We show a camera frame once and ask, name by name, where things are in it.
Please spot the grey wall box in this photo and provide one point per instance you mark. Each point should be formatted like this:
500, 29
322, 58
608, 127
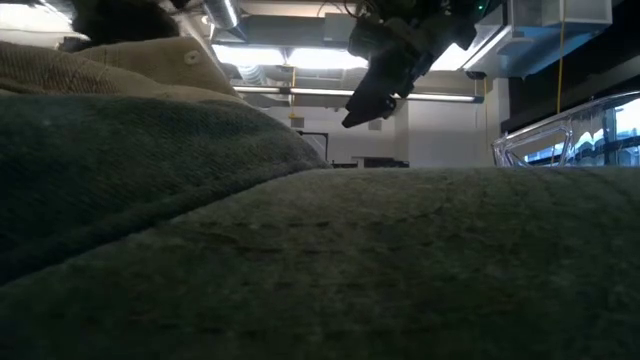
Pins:
297, 122
375, 124

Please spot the long ceiling light strip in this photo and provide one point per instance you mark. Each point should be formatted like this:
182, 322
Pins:
325, 92

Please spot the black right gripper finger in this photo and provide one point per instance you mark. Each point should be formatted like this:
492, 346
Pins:
380, 85

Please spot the grey ceiling box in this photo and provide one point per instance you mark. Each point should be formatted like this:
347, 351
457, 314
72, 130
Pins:
340, 27

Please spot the silver round air duct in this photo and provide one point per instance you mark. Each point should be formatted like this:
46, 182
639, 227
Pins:
222, 12

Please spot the pile of olive caps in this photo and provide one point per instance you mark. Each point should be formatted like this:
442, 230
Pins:
350, 275

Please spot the tan baseball cap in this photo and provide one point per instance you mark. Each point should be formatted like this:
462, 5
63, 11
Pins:
150, 65

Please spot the clear plastic bin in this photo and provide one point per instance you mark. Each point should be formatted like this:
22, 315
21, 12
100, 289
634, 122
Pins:
575, 135

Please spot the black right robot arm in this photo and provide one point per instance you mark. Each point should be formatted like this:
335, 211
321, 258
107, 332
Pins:
425, 7

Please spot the black gantry frame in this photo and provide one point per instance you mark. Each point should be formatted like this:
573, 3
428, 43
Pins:
312, 133

